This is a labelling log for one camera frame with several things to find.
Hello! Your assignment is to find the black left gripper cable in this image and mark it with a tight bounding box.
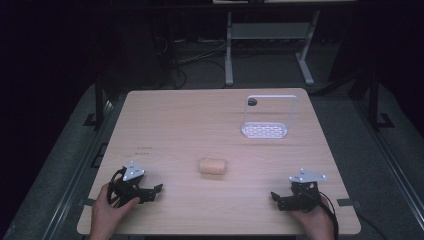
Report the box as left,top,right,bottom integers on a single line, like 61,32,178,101
106,167,128,208

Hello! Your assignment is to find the person's right hand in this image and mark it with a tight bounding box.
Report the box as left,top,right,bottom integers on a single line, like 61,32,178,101
288,195,336,240

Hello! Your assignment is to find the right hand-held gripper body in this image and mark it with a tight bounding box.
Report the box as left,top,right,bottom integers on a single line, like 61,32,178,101
288,168,328,213

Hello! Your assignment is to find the black metal stand post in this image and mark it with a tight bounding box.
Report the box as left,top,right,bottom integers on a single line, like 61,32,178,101
94,74,107,132

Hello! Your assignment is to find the grey metal desk frame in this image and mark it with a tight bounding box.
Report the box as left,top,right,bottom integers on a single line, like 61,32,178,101
224,9,322,87

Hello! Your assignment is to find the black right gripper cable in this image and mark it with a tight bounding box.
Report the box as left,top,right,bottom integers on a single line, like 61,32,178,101
317,190,340,240

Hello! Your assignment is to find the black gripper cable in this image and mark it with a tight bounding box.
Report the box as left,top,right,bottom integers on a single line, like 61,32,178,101
106,167,128,208
317,190,340,240

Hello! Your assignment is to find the bundle of black floor cables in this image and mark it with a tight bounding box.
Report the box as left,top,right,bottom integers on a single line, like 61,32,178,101
151,34,228,90

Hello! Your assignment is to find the person's left hand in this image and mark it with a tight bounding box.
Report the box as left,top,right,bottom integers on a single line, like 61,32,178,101
88,183,141,240

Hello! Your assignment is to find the beige sponge block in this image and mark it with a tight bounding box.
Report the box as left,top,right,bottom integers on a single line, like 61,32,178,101
198,157,228,176

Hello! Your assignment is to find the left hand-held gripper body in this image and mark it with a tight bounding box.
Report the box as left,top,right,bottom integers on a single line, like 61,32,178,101
112,160,148,208

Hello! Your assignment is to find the aluminium floor rail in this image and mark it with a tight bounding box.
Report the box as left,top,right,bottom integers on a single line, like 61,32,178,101
353,99,424,231
39,99,116,240

